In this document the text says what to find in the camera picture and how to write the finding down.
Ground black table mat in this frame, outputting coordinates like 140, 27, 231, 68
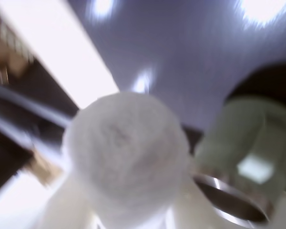
66, 0, 286, 157

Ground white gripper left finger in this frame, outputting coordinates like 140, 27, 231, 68
38, 170, 97, 229

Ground grey-green steel mug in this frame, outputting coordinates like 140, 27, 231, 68
192, 95, 286, 225

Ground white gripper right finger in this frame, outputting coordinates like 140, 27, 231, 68
168, 170, 232, 229

